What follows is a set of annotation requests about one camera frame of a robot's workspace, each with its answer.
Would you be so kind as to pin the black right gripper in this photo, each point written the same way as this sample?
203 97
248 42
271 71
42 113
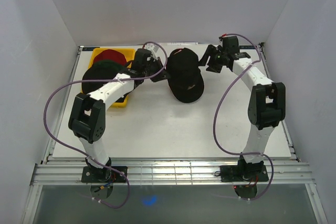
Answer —
210 52

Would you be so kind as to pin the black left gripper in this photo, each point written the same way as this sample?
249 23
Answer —
162 75

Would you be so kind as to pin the black cap gold logo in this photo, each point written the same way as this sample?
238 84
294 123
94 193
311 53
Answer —
186 81

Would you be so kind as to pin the black NY baseball cap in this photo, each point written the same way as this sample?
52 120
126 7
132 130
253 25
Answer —
95 77

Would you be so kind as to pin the pink LA baseball cap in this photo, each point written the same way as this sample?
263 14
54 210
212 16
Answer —
177 50

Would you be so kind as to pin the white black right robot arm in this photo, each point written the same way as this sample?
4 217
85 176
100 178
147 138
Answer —
267 103

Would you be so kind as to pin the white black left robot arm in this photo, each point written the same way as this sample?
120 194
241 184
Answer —
88 115

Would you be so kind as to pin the red baseball cap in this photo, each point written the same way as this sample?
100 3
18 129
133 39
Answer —
111 55

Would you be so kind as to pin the dark green NY cap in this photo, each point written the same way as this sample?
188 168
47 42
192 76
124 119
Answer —
108 64

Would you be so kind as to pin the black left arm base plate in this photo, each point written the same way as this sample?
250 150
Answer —
96 175

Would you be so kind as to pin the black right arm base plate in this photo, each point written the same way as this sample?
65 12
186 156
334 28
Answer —
231 173

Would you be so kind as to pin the aluminium table frame rail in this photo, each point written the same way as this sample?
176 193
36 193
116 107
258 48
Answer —
164 172

